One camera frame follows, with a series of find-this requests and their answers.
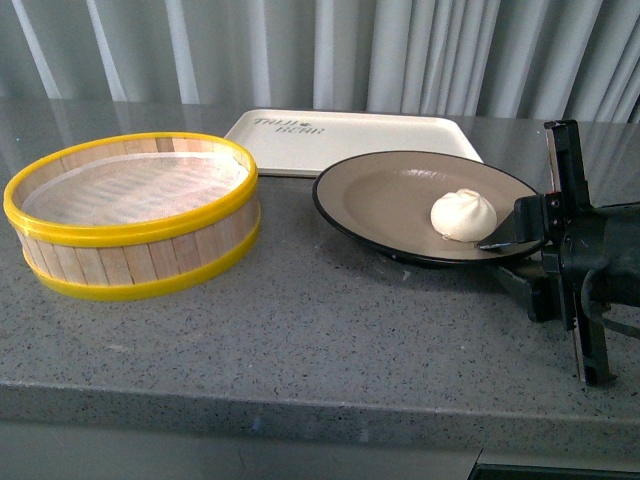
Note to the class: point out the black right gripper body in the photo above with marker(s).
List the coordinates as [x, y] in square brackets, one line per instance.
[591, 253]

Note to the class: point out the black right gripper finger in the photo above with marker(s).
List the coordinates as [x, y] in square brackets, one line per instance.
[514, 234]
[526, 282]

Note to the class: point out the white steamed bun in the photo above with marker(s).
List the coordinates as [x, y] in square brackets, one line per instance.
[464, 216]

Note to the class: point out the beige plate black rim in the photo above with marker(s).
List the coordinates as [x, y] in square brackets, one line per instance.
[384, 200]

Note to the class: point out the cream rectangular tray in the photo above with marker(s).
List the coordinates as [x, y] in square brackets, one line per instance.
[305, 143]

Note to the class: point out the grey pleated curtain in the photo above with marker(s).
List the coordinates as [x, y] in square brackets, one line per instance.
[504, 59]

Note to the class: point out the white steamer liner paper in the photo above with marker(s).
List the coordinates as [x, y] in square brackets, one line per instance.
[135, 188]

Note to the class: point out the wooden steamer yellow rims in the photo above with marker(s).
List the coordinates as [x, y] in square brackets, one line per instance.
[138, 260]

